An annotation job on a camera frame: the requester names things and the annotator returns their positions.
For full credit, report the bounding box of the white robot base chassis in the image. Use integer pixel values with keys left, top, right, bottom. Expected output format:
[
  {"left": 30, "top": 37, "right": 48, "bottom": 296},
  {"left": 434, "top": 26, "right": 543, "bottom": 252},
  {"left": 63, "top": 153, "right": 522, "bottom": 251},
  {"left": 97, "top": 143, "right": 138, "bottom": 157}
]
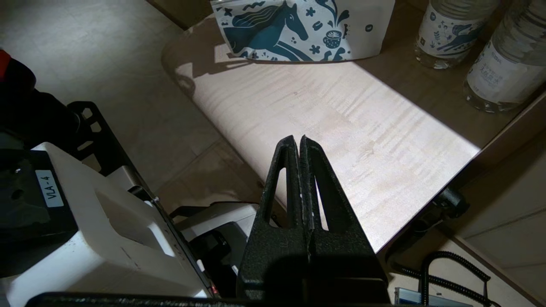
[{"left": 0, "top": 142, "right": 261, "bottom": 307}]

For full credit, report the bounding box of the black table knob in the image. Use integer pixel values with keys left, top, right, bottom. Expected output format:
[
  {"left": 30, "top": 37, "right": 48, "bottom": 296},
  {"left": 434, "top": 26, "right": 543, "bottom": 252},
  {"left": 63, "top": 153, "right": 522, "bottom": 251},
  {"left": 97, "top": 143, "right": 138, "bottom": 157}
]
[{"left": 412, "top": 188, "right": 470, "bottom": 233}]

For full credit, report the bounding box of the black coiled cord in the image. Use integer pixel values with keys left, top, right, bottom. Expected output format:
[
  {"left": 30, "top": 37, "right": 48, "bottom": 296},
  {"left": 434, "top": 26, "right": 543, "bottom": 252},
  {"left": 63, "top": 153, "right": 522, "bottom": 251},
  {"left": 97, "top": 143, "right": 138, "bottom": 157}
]
[{"left": 390, "top": 251, "right": 502, "bottom": 307}]

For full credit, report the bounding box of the blue horse print bag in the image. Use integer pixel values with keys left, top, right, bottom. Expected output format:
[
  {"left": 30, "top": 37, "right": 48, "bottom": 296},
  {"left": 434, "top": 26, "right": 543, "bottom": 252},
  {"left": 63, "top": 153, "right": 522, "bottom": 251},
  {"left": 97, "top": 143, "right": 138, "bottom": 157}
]
[{"left": 210, "top": 0, "right": 396, "bottom": 63}]

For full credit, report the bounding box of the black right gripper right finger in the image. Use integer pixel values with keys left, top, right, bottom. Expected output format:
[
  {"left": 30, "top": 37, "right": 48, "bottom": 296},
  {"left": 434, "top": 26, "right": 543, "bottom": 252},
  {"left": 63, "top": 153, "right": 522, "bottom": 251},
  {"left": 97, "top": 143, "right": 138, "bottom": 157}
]
[{"left": 299, "top": 135, "right": 389, "bottom": 304}]

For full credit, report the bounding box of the black robot torso frame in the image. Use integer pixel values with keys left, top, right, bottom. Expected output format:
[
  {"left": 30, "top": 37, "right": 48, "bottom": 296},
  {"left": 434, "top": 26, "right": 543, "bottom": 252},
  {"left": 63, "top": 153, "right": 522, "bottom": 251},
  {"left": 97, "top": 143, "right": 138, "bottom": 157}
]
[{"left": 64, "top": 101, "right": 137, "bottom": 180}]

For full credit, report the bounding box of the small clear water bottle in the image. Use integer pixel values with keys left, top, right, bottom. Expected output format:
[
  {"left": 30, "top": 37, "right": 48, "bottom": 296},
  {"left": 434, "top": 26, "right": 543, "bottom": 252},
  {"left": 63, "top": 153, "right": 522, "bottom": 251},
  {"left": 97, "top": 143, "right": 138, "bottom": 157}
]
[
  {"left": 415, "top": 0, "right": 500, "bottom": 70},
  {"left": 463, "top": 0, "right": 546, "bottom": 113}
]

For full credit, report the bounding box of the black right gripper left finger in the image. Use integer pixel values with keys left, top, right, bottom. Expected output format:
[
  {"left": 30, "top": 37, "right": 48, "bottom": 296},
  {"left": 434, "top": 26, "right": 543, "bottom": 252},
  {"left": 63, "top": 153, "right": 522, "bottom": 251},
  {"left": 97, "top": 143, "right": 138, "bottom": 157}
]
[{"left": 236, "top": 135, "right": 311, "bottom": 300}]

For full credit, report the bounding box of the brown open shelf unit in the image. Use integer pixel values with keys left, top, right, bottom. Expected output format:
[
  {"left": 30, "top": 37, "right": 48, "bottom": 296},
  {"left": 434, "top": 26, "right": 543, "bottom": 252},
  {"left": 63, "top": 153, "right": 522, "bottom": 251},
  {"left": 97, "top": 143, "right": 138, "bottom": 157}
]
[{"left": 354, "top": 0, "right": 546, "bottom": 299}]

